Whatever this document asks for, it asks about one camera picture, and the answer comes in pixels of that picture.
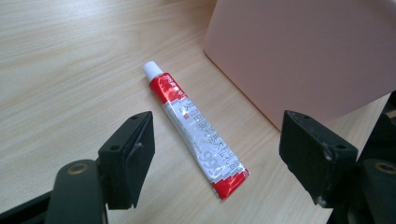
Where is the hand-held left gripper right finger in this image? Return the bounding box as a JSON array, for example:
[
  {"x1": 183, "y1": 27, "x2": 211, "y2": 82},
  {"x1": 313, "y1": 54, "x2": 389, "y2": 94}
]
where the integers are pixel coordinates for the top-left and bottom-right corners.
[{"x1": 278, "y1": 109, "x2": 359, "y2": 209}]

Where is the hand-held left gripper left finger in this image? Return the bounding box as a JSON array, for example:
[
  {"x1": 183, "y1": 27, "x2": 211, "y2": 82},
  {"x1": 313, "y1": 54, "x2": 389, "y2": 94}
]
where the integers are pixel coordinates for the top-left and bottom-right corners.
[{"x1": 97, "y1": 110, "x2": 156, "y2": 210}]

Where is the red and white ointment tube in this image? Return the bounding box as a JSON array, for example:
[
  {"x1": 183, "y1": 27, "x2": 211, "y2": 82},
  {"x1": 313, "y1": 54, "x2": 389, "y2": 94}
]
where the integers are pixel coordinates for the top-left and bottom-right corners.
[{"x1": 142, "y1": 61, "x2": 250, "y2": 201}]

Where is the pink plastic box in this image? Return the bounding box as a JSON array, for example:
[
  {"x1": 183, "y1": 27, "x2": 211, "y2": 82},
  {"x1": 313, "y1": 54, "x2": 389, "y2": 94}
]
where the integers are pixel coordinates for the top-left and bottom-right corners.
[{"x1": 204, "y1": 0, "x2": 396, "y2": 131}]

